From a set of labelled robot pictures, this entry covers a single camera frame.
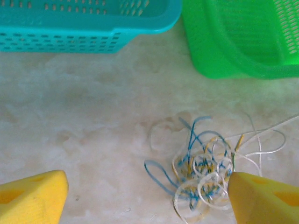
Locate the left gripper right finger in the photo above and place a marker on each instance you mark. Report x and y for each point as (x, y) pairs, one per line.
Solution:
(261, 203)

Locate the teal plastic basket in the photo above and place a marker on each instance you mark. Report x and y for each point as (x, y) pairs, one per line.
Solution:
(81, 23)

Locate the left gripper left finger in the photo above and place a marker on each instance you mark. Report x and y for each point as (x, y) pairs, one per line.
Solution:
(30, 200)

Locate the green plastic basket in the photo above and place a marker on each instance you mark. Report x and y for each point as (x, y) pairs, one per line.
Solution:
(233, 39)

